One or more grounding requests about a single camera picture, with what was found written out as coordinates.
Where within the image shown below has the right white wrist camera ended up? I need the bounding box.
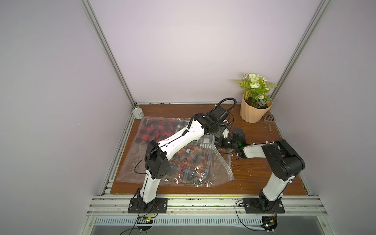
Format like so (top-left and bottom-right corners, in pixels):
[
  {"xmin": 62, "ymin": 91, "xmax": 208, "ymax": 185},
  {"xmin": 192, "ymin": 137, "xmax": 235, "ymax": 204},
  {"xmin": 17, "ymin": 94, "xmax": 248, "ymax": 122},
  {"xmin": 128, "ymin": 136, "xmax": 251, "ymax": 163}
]
[{"xmin": 222, "ymin": 128, "xmax": 230, "ymax": 139}]

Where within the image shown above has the peach flower pot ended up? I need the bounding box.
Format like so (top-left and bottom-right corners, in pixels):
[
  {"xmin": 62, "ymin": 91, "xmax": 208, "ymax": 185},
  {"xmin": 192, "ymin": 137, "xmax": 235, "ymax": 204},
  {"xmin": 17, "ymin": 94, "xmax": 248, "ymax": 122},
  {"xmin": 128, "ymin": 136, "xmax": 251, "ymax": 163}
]
[{"xmin": 240, "ymin": 98, "xmax": 273, "ymax": 123}]

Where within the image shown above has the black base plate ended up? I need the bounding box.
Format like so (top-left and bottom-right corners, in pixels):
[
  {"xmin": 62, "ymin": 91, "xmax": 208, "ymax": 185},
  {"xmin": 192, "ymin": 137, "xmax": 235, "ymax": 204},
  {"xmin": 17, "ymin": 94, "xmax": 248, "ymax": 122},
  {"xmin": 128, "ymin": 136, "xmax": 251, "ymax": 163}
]
[
  {"xmin": 127, "ymin": 197, "xmax": 168, "ymax": 214},
  {"xmin": 242, "ymin": 198, "xmax": 286, "ymax": 214}
]

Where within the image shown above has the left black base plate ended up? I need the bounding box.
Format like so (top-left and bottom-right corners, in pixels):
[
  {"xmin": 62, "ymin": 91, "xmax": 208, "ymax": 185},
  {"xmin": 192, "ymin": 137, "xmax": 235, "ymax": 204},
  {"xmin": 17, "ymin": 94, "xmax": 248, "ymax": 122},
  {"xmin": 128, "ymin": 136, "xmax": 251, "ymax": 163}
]
[{"xmin": 127, "ymin": 197, "xmax": 168, "ymax": 214}]

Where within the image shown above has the black base cable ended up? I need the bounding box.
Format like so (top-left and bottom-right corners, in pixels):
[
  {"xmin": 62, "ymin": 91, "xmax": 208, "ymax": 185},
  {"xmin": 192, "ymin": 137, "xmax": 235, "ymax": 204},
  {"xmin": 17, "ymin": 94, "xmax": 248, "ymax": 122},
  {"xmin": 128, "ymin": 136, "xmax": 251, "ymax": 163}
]
[
  {"xmin": 234, "ymin": 200, "xmax": 266, "ymax": 233},
  {"xmin": 118, "ymin": 202, "xmax": 159, "ymax": 235}
]

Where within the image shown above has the left circuit board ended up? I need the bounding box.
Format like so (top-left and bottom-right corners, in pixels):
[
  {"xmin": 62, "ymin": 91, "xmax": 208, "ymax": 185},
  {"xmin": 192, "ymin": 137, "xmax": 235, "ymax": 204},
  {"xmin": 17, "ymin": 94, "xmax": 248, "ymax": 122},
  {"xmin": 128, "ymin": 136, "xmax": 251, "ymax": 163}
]
[{"xmin": 136, "ymin": 216, "xmax": 154, "ymax": 232}]

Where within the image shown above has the circuit board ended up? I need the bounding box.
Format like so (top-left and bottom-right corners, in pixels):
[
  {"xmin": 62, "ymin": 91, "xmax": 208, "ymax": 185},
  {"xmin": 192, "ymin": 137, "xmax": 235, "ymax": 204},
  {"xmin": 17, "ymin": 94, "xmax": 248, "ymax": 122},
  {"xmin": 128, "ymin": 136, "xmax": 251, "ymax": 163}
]
[
  {"xmin": 261, "ymin": 216, "xmax": 278, "ymax": 233},
  {"xmin": 136, "ymin": 216, "xmax": 154, "ymax": 232}
]

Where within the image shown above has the right black base cable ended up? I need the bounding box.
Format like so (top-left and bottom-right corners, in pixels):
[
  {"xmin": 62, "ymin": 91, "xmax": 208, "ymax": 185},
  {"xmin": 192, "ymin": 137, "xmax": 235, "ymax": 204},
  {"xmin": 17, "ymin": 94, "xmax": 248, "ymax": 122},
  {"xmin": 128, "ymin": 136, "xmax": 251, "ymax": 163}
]
[{"xmin": 234, "ymin": 200, "xmax": 266, "ymax": 233}]

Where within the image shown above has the red black plaid shirt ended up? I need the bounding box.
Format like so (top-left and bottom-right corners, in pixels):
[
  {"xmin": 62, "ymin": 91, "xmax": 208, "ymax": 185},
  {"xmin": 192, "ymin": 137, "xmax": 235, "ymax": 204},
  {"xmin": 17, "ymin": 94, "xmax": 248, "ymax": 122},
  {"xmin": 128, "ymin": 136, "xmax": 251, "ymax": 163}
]
[{"xmin": 135, "ymin": 117, "xmax": 180, "ymax": 144}]

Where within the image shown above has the left black base cable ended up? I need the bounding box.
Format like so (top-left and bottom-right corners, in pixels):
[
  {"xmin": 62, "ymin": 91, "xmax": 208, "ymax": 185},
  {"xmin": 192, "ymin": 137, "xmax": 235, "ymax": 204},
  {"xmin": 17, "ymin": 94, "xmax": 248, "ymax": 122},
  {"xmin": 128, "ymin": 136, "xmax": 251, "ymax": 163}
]
[{"xmin": 118, "ymin": 202, "xmax": 159, "ymax": 235}]

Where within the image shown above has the black white plaid shirt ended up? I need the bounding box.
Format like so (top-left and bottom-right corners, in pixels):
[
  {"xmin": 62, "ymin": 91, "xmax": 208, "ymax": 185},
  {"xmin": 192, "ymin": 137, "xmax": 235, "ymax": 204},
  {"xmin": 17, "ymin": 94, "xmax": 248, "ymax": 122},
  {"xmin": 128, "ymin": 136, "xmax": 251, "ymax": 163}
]
[{"xmin": 175, "ymin": 119, "xmax": 215, "ymax": 148}]

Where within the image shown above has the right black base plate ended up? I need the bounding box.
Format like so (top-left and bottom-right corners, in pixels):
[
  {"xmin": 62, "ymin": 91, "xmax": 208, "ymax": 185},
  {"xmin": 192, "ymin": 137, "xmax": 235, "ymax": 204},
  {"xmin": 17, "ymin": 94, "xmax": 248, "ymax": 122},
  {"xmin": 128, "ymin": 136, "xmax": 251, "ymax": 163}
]
[{"xmin": 242, "ymin": 198, "xmax": 286, "ymax": 214}]

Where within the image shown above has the aluminium mounting rail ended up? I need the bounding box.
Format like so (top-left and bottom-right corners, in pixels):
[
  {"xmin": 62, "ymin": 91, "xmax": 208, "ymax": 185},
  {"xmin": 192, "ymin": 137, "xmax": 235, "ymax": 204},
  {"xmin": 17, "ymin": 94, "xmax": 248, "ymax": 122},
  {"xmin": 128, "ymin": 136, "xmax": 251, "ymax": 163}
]
[{"xmin": 86, "ymin": 194, "xmax": 328, "ymax": 229}]

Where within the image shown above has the small metal can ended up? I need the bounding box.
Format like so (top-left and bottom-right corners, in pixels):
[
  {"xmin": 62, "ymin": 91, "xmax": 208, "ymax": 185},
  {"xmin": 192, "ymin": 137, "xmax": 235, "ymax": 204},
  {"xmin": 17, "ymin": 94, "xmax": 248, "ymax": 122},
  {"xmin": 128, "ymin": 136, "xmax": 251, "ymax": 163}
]
[{"xmin": 132, "ymin": 107, "xmax": 144, "ymax": 120}]

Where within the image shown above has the right circuit board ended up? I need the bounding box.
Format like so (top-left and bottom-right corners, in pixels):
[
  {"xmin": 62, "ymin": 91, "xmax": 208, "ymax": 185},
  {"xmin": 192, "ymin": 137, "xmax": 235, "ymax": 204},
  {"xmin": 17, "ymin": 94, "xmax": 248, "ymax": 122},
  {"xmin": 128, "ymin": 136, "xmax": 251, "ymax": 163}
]
[{"xmin": 261, "ymin": 216, "xmax": 278, "ymax": 233}]

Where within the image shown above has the clear plastic vacuum bag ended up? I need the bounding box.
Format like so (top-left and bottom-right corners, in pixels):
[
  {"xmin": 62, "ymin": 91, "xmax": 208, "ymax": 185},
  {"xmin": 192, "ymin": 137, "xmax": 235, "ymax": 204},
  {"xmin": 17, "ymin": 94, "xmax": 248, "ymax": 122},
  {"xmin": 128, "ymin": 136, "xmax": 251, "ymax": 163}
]
[{"xmin": 116, "ymin": 117, "xmax": 235, "ymax": 187}]

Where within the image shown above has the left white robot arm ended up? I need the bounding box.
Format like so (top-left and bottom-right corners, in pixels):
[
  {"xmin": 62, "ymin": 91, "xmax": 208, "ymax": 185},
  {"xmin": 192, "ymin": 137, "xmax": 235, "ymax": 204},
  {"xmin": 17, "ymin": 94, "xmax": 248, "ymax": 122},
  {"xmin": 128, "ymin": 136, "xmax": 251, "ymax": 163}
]
[{"xmin": 137, "ymin": 98, "xmax": 236, "ymax": 205}]

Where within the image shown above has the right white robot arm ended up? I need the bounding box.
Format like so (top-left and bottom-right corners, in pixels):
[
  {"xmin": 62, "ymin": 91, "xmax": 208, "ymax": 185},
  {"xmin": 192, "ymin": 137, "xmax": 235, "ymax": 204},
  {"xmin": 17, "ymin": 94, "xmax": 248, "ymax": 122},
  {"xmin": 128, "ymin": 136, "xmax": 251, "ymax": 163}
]
[{"xmin": 214, "ymin": 128, "xmax": 306, "ymax": 212}]

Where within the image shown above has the multicolour plaid shirt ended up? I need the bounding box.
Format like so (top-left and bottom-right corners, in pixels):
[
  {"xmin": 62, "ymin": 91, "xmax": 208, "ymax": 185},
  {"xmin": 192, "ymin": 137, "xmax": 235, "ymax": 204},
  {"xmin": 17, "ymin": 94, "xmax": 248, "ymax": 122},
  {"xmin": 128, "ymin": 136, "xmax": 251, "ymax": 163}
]
[{"xmin": 164, "ymin": 145, "xmax": 212, "ymax": 186}]

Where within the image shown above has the green artificial plant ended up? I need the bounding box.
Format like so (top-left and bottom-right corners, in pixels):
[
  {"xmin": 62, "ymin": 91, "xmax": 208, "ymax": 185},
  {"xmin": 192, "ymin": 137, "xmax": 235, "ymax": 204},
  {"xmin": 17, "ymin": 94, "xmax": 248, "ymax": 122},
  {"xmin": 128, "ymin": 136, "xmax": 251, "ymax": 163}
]
[{"xmin": 235, "ymin": 73, "xmax": 277, "ymax": 109}]

